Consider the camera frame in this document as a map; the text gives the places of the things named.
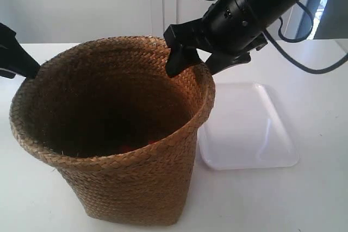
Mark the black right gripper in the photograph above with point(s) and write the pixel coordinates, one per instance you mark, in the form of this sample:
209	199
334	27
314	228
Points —
226	27

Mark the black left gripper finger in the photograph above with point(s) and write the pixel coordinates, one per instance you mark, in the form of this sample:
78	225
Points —
14	59

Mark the brown woven wicker basket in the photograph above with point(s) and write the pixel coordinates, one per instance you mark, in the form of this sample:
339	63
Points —
88	100

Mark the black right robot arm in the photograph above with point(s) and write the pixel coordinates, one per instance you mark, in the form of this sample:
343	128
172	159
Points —
263	14

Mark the red cylinder lying right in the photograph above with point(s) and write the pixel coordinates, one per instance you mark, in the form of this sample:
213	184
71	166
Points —
151	142

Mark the red cylinder upright front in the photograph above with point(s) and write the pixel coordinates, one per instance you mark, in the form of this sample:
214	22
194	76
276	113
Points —
126	148

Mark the white cabinet doors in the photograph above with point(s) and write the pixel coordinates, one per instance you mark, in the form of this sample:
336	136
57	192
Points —
74	21

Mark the white rectangular plastic tray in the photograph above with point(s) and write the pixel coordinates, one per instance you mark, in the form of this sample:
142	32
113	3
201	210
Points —
245	131

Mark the window with dark frame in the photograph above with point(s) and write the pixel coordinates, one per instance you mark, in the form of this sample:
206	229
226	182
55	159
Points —
330	18

